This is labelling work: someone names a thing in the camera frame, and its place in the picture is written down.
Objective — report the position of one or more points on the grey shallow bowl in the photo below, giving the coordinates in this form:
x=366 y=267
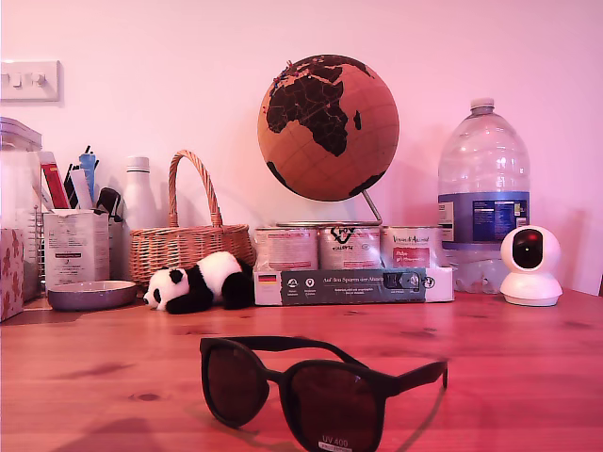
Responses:
x=89 y=294

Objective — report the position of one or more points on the black clip object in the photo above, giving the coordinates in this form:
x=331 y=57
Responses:
x=109 y=200

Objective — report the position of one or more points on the clear storage jar with lid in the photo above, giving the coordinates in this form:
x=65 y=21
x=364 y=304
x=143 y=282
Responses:
x=16 y=188

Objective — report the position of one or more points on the black sunglasses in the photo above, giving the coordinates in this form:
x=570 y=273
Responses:
x=330 y=409

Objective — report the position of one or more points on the tin can with pale label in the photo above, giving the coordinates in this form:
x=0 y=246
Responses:
x=287 y=247

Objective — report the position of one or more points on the flat grey game box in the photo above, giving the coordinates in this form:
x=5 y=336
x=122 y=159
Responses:
x=358 y=287

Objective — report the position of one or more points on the black pen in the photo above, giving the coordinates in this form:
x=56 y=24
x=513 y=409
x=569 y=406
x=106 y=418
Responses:
x=71 y=188

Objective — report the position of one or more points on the white carton pen holder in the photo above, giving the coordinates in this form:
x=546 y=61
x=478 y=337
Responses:
x=75 y=254

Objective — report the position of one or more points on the cork globe on metal stand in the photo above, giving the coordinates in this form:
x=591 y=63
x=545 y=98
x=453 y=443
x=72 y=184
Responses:
x=325 y=141

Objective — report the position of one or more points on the large clear water bottle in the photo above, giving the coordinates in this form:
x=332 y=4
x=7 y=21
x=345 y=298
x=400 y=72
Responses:
x=483 y=155

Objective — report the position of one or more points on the white wall switch plate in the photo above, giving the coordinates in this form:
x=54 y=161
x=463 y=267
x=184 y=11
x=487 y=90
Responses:
x=33 y=80

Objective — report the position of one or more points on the red and white tube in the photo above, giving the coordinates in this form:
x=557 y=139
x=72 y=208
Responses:
x=54 y=183

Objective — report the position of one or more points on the small white round camera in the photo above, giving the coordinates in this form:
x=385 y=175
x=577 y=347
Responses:
x=530 y=285

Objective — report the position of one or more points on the panda plush toy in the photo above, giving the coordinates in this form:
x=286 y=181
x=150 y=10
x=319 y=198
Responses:
x=212 y=278

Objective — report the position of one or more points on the white insulated bottle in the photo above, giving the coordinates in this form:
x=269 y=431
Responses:
x=139 y=198

